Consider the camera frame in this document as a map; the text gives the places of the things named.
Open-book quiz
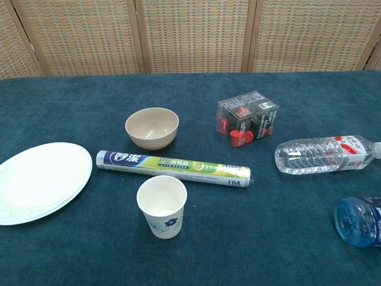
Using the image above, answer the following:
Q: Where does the clear box of coffee capsules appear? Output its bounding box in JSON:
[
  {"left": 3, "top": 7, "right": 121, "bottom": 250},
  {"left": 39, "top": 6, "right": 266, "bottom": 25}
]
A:
[{"left": 216, "top": 91, "right": 280, "bottom": 150}]

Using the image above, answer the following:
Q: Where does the beige bowl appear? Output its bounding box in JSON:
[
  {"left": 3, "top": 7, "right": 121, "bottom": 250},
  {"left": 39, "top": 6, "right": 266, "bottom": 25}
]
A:
[{"left": 124, "top": 107, "right": 180, "bottom": 151}]

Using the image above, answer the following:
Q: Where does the woven bamboo folding screen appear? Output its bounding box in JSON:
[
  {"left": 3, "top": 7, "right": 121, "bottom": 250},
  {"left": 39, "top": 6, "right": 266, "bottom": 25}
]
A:
[{"left": 0, "top": 0, "right": 381, "bottom": 80}]

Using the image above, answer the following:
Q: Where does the cling film roll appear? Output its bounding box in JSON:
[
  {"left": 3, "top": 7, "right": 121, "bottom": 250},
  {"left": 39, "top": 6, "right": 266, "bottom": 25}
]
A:
[{"left": 95, "top": 150, "right": 252, "bottom": 189}]

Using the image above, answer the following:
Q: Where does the dark teal table cloth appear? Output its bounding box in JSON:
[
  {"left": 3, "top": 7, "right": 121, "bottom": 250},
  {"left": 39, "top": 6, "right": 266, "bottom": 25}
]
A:
[{"left": 0, "top": 69, "right": 381, "bottom": 286}]

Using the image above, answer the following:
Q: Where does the white flower-print paper cup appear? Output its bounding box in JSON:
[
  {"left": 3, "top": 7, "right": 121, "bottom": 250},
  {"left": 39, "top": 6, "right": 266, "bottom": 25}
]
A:
[{"left": 136, "top": 175, "right": 188, "bottom": 240}]

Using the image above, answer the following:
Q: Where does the clear red-label water bottle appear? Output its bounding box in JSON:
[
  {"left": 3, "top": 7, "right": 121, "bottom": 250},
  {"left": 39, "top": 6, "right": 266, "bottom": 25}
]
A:
[{"left": 274, "top": 134, "right": 381, "bottom": 175}]

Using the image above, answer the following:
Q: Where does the white round plate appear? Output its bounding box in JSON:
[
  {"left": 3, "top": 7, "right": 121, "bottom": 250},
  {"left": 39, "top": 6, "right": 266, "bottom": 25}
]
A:
[{"left": 0, "top": 142, "right": 93, "bottom": 226}]

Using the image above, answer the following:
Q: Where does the blue plastic drink bottle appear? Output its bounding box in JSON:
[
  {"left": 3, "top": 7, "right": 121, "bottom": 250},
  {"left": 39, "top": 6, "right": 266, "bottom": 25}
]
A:
[{"left": 333, "top": 196, "right": 381, "bottom": 248}]

